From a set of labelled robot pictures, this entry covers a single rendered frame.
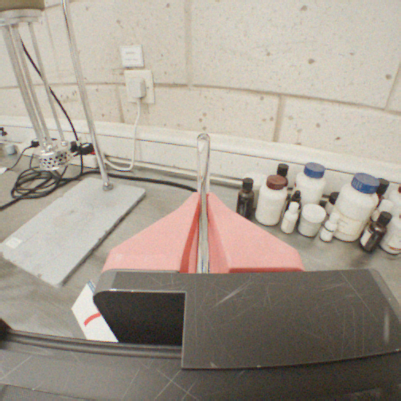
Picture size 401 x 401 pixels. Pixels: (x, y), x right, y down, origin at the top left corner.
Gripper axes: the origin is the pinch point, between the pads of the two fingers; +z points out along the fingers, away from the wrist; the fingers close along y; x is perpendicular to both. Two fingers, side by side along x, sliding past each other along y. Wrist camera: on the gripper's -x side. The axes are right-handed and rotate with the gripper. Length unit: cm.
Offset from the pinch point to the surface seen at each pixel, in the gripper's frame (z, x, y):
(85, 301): 6.7, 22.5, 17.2
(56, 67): 66, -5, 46
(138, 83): 52, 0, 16
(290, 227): 23.4, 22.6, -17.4
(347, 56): 39.2, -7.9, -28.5
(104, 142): 56, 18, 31
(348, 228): 21.0, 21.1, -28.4
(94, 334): 2.5, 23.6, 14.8
